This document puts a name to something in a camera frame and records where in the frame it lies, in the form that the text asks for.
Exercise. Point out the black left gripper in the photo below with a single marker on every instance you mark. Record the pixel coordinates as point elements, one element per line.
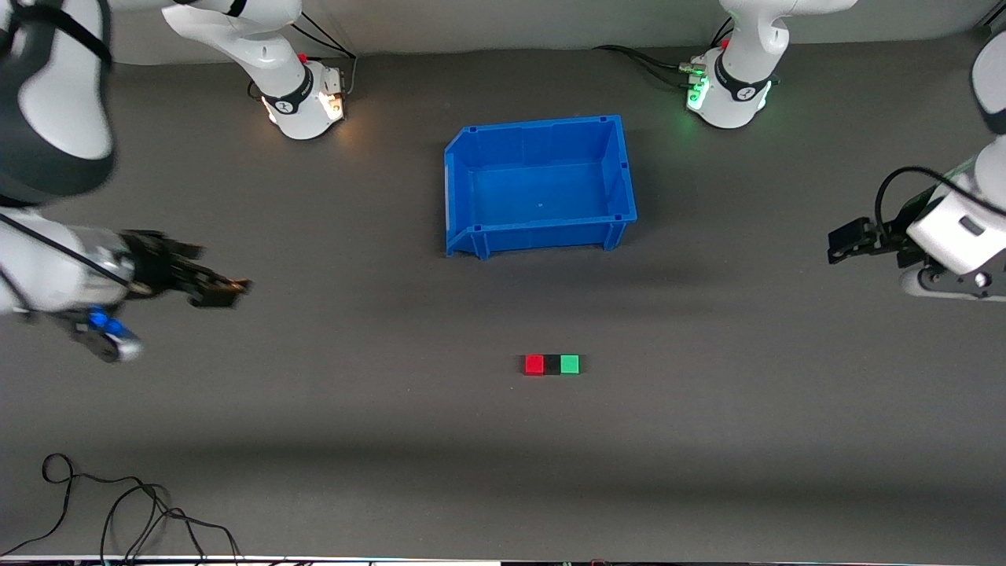
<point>886,237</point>

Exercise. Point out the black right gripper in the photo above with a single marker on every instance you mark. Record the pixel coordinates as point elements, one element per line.
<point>155,260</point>

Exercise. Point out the small green cube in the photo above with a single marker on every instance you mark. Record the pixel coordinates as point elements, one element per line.
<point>570,364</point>

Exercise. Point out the small red cube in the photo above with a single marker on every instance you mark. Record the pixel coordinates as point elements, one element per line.
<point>534,364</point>

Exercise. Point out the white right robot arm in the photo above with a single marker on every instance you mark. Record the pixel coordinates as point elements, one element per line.
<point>291,94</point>

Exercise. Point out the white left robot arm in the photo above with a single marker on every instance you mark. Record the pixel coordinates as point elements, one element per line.
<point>735,86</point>

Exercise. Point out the small black cube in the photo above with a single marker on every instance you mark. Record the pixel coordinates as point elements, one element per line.
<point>552,365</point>

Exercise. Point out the blue plastic storage bin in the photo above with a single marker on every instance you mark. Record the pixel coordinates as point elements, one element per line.
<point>542,189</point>

